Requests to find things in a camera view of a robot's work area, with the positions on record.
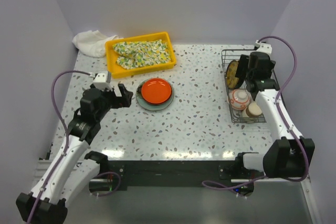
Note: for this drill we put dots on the large celadon green plate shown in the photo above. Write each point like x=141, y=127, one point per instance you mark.
x=155, y=94

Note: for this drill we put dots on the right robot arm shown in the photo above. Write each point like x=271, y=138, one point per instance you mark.
x=290, y=154

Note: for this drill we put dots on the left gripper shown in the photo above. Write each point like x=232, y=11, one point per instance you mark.
x=119, y=101

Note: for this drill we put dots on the white red patterned bowl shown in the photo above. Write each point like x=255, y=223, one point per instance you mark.
x=239, y=99

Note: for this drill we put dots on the lemon print cloth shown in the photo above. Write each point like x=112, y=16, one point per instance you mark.
x=138, y=54

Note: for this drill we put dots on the yellow plastic tray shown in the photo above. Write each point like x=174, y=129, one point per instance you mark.
x=119, y=72

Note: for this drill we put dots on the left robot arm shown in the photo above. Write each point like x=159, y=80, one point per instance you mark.
x=67, y=176

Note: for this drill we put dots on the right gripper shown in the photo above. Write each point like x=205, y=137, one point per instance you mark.
x=243, y=63

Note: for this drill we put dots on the black wire dish rack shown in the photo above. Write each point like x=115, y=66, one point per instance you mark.
x=236, y=56

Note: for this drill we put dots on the yellow patterned plate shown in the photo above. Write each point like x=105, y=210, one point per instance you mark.
x=232, y=80

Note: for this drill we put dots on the white cloth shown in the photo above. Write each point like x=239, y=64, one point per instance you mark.
x=92, y=43

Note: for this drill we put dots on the beige cup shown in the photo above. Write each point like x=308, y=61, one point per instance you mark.
x=252, y=111

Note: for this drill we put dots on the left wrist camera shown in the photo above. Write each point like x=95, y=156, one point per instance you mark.
x=101, y=80

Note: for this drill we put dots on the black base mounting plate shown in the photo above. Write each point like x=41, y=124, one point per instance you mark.
x=176, y=173

